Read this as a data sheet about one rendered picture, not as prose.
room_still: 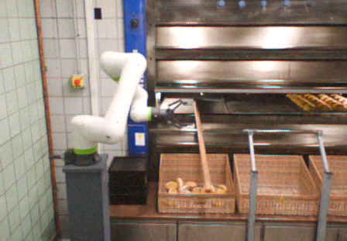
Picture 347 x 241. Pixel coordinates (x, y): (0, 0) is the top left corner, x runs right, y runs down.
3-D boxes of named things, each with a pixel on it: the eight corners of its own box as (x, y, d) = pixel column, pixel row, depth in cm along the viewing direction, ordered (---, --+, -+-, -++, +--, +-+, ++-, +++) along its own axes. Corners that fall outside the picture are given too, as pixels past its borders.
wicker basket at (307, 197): (231, 184, 304) (232, 153, 296) (299, 185, 301) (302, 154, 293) (238, 214, 257) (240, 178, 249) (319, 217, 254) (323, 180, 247)
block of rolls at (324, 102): (285, 96, 359) (285, 91, 358) (334, 96, 358) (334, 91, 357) (304, 111, 301) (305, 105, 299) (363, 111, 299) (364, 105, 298)
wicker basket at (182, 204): (159, 183, 304) (159, 153, 297) (226, 184, 304) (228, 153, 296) (156, 213, 257) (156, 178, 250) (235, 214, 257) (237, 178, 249)
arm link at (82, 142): (92, 156, 181) (90, 121, 176) (67, 153, 187) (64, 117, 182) (107, 148, 192) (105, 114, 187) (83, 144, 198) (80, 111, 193)
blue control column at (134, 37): (150, 160, 506) (148, 0, 449) (162, 160, 505) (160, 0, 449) (131, 242, 320) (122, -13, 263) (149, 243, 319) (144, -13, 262)
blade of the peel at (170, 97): (224, 101, 334) (224, 98, 333) (165, 101, 336) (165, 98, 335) (220, 94, 369) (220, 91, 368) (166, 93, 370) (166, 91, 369)
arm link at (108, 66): (111, 67, 192) (118, 47, 196) (91, 65, 197) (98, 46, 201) (125, 83, 208) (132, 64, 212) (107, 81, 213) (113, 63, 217)
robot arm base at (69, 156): (46, 166, 184) (45, 156, 182) (54, 156, 198) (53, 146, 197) (97, 166, 185) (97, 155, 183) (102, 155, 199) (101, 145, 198)
